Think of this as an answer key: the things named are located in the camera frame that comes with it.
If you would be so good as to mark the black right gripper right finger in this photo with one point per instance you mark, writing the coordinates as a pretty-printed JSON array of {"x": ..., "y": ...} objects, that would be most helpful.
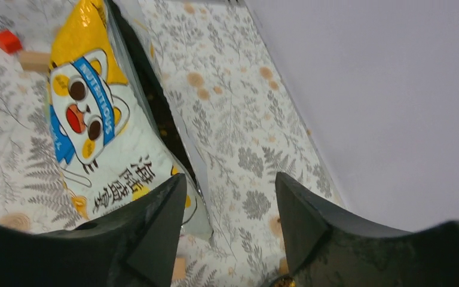
[{"x": 326, "y": 245}]

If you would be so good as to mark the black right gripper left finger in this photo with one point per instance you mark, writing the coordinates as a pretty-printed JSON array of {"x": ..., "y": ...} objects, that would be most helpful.
[{"x": 135, "y": 245}]

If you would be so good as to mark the pet food bag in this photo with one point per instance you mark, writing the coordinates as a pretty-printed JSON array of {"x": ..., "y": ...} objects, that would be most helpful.
[{"x": 108, "y": 151}]

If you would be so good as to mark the small wooden block by bowl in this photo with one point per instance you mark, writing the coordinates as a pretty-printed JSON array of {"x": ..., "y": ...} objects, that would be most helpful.
[{"x": 283, "y": 268}]

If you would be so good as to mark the wooden cylinder near bowl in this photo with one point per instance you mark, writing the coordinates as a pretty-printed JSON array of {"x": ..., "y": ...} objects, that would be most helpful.
[{"x": 179, "y": 269}]

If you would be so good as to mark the floral table mat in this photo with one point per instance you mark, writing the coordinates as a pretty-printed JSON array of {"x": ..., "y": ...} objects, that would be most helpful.
[{"x": 224, "y": 110}]

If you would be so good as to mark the wooden block left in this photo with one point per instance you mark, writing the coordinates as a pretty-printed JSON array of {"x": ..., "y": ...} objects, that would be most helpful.
[{"x": 34, "y": 61}]

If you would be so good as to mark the red block at front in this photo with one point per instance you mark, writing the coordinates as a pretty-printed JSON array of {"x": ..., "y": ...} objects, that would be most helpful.
[{"x": 9, "y": 42}]

